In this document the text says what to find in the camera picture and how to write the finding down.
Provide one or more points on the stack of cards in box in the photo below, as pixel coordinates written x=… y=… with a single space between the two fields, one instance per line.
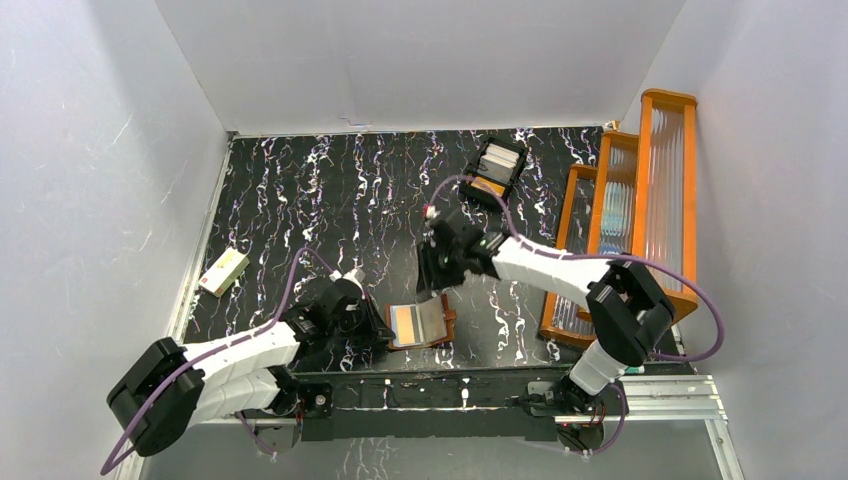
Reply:
x=498 y=161

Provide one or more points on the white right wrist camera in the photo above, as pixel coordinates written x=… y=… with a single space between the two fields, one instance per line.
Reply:
x=430 y=212

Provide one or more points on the orange wooden tiered rack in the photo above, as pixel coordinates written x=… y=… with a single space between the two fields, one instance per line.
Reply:
x=641 y=195

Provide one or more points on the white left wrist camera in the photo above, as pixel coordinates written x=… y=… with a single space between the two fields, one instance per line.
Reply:
x=355 y=275

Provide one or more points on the gold VIP card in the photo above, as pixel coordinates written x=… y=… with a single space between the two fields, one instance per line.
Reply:
x=486 y=185

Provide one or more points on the gold card black stripe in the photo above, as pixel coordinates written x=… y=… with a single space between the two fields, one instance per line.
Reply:
x=405 y=322

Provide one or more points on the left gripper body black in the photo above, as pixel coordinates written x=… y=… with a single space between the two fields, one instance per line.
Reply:
x=370 y=325

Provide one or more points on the small white green box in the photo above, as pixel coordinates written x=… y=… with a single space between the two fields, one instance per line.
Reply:
x=221 y=275

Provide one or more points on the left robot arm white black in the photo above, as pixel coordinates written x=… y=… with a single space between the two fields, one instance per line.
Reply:
x=173 y=387

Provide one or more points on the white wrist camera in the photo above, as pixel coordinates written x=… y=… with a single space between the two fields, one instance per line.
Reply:
x=430 y=212
x=355 y=275

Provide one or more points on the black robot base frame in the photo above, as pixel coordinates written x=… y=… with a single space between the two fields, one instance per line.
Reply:
x=532 y=403

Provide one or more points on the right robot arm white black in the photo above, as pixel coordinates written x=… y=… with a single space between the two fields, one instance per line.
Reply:
x=628 y=308

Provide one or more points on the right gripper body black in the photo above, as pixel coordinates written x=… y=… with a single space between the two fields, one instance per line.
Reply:
x=457 y=249

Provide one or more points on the brown leather card holder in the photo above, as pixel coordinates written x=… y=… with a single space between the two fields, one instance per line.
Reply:
x=425 y=324

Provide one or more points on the black plastic card box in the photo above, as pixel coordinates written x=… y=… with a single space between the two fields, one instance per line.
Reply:
x=471 y=170

